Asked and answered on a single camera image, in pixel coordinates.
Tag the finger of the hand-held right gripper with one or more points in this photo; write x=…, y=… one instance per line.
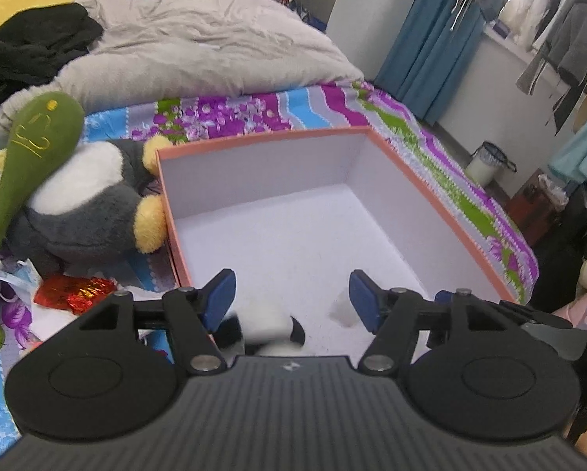
x=443, y=297

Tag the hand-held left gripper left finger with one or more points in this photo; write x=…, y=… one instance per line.
x=222, y=295

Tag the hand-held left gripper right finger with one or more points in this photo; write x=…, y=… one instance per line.
x=364, y=300

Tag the small black white plush toy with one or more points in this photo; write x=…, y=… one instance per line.
x=266, y=326

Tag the pink cardboard box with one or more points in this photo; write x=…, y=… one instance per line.
x=283, y=225

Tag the red foil packet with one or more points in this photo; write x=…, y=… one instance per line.
x=73, y=294

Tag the white paper tissue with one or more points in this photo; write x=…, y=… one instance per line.
x=48, y=326

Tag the pink cloth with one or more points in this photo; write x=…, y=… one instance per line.
x=583, y=306

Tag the dark bag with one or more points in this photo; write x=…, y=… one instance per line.
x=573, y=235

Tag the brown cabinet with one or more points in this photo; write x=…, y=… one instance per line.
x=534, y=211

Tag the white trash bin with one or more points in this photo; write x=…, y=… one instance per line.
x=487, y=167

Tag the grey penguin plush toy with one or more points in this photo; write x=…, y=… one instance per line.
x=92, y=206

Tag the teal hanging garment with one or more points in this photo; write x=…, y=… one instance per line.
x=583, y=147

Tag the floral printed bedsheet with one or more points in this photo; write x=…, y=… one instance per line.
x=274, y=108

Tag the blue face mask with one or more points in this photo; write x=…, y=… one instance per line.
x=21, y=277

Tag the grey duvet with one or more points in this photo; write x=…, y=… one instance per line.
x=215, y=49

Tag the blue curtain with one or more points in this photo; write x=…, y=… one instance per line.
x=421, y=49

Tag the green wooden paddle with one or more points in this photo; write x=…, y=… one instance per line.
x=38, y=127

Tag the blue box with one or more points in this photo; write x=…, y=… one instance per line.
x=318, y=22

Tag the grey striped hanging sweater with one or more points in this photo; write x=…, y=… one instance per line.
x=578, y=34

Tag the white hanging garment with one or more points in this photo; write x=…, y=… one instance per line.
x=529, y=10

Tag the black clothing pile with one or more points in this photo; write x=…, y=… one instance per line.
x=33, y=44

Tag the yellow pillow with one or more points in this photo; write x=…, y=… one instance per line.
x=9, y=10

